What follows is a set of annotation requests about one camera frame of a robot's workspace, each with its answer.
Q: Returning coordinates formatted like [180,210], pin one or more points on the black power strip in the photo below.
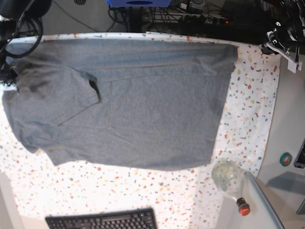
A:
[206,19]

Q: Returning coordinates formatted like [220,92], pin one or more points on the clear glass bottle red cap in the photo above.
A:
[229,179]

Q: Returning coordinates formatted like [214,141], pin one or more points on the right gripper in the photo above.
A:
[7,75]

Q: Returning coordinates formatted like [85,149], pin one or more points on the blue box with oval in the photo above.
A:
[138,3]

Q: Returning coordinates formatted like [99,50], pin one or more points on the green and red tape roll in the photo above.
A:
[285,159]

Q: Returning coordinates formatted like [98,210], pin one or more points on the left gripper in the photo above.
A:
[292,34]

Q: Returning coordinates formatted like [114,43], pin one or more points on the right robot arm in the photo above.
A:
[13,15]

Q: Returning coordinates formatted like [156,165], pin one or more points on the black computer keyboard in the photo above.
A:
[131,219]

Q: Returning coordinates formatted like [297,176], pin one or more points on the terrazzo patterned tablecloth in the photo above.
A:
[181,199]

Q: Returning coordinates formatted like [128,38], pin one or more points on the grey t-shirt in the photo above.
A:
[142,104]

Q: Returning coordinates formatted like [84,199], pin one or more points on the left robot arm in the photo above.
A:
[289,11]

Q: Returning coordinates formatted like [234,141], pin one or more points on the dark phone on table edge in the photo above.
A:
[300,159]

